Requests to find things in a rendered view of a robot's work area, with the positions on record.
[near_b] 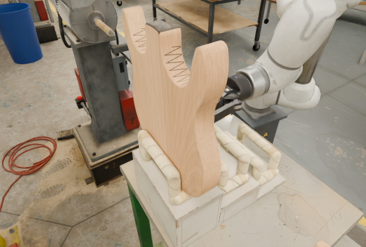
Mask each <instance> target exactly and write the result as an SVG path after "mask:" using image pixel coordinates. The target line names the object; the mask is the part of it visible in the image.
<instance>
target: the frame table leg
mask: <svg viewBox="0 0 366 247"><path fill-rule="evenodd" d="M127 186H128V189H129V194H130V199H131V204H132V209H133V214H134V217H135V223H136V227H137V233H138V238H139V242H140V246H141V247H153V240H152V235H151V228H150V221H149V219H148V217H147V215H146V214H145V212H144V210H143V208H142V207H141V205H140V204H139V202H138V200H137V198H136V197H135V195H134V193H133V191H132V190H131V188H130V186H129V185H128V183H127Z"/></svg>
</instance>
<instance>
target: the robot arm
mask: <svg viewBox="0 0 366 247"><path fill-rule="evenodd" d="M361 1H362V0H276V2H277V15H278V17H279V18H280V21H279V23H278V25H277V27H276V29H275V30H274V35H273V37H272V40H271V43H270V45H269V46H268V48H267V49H266V51H265V52H264V53H263V54H262V55H261V56H260V57H259V58H258V59H257V60H256V62H255V64H253V65H250V66H248V67H246V68H243V69H240V70H238V71H237V72H236V73H235V74H234V75H232V76H229V77H228V79H227V84H226V87H225V90H224V92H223V94H222V96H221V97H220V99H219V101H218V103H217V105H216V108H215V113H214V123H215V122H217V121H219V120H220V119H222V118H224V117H226V116H227V115H229V114H231V113H233V112H236V111H240V110H241V109H242V110H243V111H245V112H246V113H247V114H248V115H249V116H250V117H251V119H252V120H254V121H256V120H257V119H259V118H262V117H265V116H268V115H271V114H275V113H276V110H275V109H273V108H272V107H271V106H270V105H278V106H282V107H287V108H290V109H297V110H307V109H312V108H314V107H315V106H316V105H317V104H318V102H319V100H320V95H321V93H320V90H319V88H318V87H317V86H316V85H315V81H314V79H313V75H314V72H315V69H316V67H317V65H318V62H319V60H320V57H321V55H322V52H323V50H324V48H325V46H326V43H327V41H328V38H329V36H330V33H331V31H332V28H333V26H334V23H335V21H336V19H337V18H338V17H340V16H341V15H342V14H343V12H344V11H345V10H346V9H347V8H353V7H355V6H357V5H359V4H360V2H361ZM244 100H245V101H244ZM242 101H244V102H242Z"/></svg>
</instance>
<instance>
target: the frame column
mask: <svg viewBox="0 0 366 247"><path fill-rule="evenodd" d="M70 44H71V47H72V51H73V54H74V58H75V61H76V65H77V69H78V73H79V75H80V79H81V83H82V87H83V90H84V94H85V97H86V101H87V104H88V108H89V112H90V113H91V116H92V119H91V124H90V128H91V130H92V132H93V133H94V135H95V137H96V139H97V140H98V142H99V143H103V142H105V141H108V140H110V139H113V138H115V137H118V136H120V135H123V134H125V133H127V132H128V131H126V127H125V124H124V120H123V114H122V110H121V104H120V99H119V93H118V87H117V81H116V78H115V72H114V66H113V60H112V54H111V48H110V41H109V42H106V43H101V44H96V45H92V46H87V47H83V48H79V49H76V48H75V47H74V46H73V44H72V43H71V42H70Z"/></svg>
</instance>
